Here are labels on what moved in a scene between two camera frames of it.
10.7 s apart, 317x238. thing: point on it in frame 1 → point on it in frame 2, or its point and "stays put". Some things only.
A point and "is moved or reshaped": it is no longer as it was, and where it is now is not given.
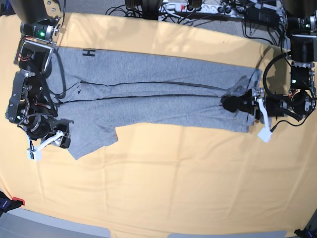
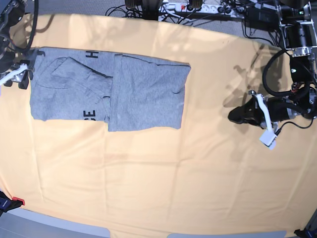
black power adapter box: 257,17 stays put
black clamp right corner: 306,233 stays put
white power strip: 212,9 stays put
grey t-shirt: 97,92 is moved or reshaped
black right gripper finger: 243,103 → 250,112
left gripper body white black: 61,139 → 16,76
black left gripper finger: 65,142 → 31,61
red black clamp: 7,204 stays put
